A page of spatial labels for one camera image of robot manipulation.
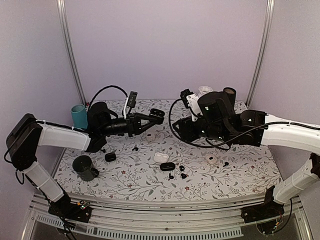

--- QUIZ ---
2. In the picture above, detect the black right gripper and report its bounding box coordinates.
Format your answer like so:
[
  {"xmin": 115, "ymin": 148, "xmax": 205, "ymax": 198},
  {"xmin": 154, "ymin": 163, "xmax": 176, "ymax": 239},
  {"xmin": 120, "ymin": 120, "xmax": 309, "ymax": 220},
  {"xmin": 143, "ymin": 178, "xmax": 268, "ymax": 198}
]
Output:
[{"xmin": 172, "ymin": 115, "xmax": 231, "ymax": 143}]

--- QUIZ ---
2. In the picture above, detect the black square earbud case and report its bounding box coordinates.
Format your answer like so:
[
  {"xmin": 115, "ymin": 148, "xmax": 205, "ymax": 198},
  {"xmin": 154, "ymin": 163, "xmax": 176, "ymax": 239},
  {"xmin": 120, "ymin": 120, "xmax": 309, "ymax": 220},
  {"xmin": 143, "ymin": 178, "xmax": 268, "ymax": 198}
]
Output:
[{"xmin": 104, "ymin": 152, "xmax": 117, "ymax": 163}]

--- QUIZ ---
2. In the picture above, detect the black oval earbud case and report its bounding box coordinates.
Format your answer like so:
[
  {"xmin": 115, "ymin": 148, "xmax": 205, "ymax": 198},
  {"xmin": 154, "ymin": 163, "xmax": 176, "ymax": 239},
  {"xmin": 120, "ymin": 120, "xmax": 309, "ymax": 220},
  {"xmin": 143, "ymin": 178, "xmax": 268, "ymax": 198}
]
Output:
[{"xmin": 160, "ymin": 162, "xmax": 176, "ymax": 172}]

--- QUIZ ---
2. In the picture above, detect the black mug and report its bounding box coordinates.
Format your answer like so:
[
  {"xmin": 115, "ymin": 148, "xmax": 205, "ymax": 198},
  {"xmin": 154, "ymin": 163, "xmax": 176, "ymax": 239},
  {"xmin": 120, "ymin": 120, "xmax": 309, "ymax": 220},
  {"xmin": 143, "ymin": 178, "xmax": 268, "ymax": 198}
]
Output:
[{"xmin": 72, "ymin": 155, "xmax": 100, "ymax": 182}]

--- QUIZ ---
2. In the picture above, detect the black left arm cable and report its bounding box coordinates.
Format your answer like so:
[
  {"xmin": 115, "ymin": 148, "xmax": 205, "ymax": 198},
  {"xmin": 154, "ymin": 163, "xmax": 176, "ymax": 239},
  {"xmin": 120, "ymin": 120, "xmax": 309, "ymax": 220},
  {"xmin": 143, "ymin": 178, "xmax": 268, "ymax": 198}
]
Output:
[{"xmin": 87, "ymin": 85, "xmax": 130, "ymax": 108}]

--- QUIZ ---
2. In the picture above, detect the aluminium front rail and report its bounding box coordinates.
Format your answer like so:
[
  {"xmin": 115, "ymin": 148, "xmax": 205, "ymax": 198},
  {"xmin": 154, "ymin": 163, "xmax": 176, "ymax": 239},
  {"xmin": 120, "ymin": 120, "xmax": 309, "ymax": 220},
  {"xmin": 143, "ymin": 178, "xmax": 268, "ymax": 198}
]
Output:
[{"xmin": 21, "ymin": 193, "xmax": 313, "ymax": 240}]

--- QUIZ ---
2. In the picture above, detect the white closed earbud case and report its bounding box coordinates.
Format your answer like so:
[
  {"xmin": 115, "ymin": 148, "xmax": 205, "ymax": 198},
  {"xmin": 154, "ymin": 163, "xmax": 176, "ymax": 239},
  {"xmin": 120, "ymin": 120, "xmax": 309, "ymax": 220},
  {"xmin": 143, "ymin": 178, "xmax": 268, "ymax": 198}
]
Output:
[{"xmin": 146, "ymin": 133, "xmax": 155, "ymax": 142}]

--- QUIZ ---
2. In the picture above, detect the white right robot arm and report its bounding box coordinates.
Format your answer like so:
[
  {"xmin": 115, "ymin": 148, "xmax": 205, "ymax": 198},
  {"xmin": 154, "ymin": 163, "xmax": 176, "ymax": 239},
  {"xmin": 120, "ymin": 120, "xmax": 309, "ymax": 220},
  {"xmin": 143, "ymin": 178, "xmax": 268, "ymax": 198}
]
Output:
[{"xmin": 169, "ymin": 87, "xmax": 320, "ymax": 218}]

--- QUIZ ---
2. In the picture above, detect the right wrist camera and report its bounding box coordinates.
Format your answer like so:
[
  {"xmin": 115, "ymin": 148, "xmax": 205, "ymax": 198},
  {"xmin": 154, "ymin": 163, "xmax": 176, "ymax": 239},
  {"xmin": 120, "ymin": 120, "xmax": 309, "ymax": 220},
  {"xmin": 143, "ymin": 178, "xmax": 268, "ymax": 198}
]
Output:
[{"xmin": 180, "ymin": 88, "xmax": 198, "ymax": 109}]

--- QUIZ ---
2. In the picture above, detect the right aluminium corner post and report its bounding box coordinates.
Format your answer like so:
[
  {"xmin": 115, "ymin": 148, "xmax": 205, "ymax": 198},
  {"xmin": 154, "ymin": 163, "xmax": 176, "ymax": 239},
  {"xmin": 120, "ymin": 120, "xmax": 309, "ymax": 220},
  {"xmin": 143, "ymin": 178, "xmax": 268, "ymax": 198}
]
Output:
[{"xmin": 245, "ymin": 0, "xmax": 275, "ymax": 108}]

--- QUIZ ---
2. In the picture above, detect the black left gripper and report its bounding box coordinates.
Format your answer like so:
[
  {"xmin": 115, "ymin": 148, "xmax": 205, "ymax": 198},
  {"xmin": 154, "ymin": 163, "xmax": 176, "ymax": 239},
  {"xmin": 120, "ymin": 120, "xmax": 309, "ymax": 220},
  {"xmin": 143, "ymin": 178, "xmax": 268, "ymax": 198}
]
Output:
[{"xmin": 99, "ymin": 112, "xmax": 158, "ymax": 137}]

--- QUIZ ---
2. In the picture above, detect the left aluminium corner post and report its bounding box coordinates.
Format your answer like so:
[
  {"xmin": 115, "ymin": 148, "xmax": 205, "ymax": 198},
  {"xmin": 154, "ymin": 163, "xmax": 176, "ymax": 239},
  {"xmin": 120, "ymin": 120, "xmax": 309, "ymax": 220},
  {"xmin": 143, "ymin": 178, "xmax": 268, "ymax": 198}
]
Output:
[{"xmin": 56, "ymin": 0, "xmax": 87, "ymax": 105}]

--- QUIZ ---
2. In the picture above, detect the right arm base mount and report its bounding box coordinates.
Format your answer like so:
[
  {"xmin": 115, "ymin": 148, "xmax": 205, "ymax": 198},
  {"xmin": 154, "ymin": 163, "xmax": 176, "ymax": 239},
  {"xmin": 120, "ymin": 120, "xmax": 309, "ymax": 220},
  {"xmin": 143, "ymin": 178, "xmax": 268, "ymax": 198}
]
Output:
[{"xmin": 241, "ymin": 185, "xmax": 285, "ymax": 223}]

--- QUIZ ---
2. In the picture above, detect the aluminium corner post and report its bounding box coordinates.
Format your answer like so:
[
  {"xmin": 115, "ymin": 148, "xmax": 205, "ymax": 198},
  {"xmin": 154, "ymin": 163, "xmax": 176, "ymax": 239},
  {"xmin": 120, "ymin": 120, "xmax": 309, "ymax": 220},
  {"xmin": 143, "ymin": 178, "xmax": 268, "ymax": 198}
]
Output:
[
  {"xmin": 245, "ymin": 0, "xmax": 275, "ymax": 108},
  {"xmin": 56, "ymin": 0, "xmax": 87, "ymax": 105}
]

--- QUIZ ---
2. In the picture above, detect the black tapered vase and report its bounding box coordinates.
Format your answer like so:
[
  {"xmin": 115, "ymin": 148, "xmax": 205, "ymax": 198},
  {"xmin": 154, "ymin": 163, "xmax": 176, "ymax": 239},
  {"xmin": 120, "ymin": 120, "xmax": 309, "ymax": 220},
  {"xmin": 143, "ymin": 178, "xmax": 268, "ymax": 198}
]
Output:
[{"xmin": 223, "ymin": 87, "xmax": 237, "ymax": 107}]

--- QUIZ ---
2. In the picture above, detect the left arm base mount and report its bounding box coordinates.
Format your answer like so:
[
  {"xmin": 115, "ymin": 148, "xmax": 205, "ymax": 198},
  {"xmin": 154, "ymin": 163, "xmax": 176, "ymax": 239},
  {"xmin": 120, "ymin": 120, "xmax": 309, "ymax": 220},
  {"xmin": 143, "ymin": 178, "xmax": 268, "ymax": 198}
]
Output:
[{"xmin": 48, "ymin": 189, "xmax": 93, "ymax": 223}]

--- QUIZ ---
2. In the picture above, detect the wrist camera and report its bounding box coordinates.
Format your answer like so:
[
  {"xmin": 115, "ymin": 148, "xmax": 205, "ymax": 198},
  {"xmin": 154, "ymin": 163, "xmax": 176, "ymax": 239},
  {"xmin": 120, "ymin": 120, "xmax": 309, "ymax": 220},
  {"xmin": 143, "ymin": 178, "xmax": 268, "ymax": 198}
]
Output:
[
  {"xmin": 127, "ymin": 91, "xmax": 138, "ymax": 108},
  {"xmin": 180, "ymin": 88, "xmax": 198, "ymax": 109}
]

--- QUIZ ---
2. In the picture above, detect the teal cup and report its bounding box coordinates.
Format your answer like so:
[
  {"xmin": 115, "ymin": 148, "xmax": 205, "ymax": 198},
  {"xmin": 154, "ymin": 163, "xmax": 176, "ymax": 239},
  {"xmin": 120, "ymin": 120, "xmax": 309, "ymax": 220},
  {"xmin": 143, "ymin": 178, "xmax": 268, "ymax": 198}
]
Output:
[{"xmin": 70, "ymin": 104, "xmax": 88, "ymax": 129}]

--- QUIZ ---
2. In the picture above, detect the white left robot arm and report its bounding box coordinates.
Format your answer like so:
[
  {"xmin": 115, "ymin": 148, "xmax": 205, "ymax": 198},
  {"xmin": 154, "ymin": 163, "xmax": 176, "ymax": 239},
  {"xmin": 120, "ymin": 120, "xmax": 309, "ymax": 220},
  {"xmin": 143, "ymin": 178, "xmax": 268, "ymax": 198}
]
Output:
[{"xmin": 6, "ymin": 101, "xmax": 165, "ymax": 217}]

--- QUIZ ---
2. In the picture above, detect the white ribbed vase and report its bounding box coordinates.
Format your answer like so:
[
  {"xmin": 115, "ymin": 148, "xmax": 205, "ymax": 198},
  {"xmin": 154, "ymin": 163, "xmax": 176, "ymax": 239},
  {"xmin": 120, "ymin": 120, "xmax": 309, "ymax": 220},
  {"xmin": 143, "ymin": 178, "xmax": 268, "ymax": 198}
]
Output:
[{"xmin": 198, "ymin": 86, "xmax": 213, "ymax": 97}]

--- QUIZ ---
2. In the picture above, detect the white open earbud case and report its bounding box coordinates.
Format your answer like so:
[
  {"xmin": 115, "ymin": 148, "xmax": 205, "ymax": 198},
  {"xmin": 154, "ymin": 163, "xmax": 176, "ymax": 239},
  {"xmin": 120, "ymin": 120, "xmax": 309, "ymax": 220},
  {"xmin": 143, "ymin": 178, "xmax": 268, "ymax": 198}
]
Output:
[{"xmin": 153, "ymin": 152, "xmax": 169, "ymax": 164}]

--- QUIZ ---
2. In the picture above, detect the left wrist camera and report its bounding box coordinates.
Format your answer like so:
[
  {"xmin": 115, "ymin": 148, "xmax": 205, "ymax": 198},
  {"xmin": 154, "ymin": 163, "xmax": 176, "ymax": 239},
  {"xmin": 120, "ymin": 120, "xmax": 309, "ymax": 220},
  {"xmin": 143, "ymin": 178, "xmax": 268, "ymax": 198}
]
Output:
[{"xmin": 127, "ymin": 91, "xmax": 138, "ymax": 108}]

